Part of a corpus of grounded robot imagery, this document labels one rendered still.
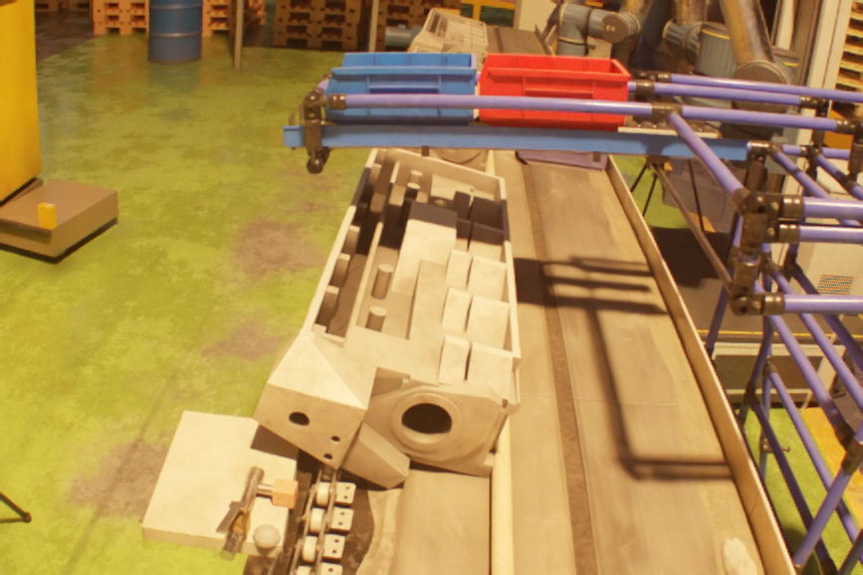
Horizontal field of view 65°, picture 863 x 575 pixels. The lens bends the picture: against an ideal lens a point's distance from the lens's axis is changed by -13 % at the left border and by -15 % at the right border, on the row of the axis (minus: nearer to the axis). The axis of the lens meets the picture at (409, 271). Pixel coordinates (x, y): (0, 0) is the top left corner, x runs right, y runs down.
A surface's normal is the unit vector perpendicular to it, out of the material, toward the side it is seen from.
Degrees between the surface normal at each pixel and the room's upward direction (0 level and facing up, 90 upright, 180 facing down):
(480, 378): 22
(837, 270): 90
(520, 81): 92
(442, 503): 0
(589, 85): 92
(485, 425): 90
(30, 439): 0
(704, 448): 2
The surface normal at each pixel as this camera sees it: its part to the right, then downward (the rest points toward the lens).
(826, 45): 0.04, 0.45
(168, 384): 0.09, -0.89
